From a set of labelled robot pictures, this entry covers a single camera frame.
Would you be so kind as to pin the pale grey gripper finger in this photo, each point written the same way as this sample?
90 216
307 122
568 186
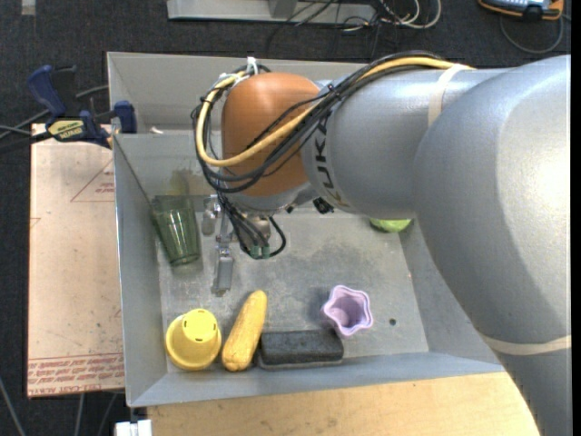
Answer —
208 221
223 270

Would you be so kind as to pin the clear green glass cup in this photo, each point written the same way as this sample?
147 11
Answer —
178 230

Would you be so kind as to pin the grey metal bin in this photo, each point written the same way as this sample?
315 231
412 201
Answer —
299 270

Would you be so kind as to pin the yellow toy corn cob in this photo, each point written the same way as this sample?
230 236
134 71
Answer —
246 332

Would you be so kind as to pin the yellow plastic cup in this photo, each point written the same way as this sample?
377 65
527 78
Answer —
193 339

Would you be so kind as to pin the black sponge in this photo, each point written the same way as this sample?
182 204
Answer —
300 348

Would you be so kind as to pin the purple flower-shaped cup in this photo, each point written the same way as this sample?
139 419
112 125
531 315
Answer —
347 311

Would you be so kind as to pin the lime green ball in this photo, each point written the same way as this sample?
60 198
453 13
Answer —
389 225

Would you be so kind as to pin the brown cardboard board, red print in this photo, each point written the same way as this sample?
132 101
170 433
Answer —
72 261

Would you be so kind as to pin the black cylinder on white bracket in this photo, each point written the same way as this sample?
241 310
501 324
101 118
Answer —
323 205

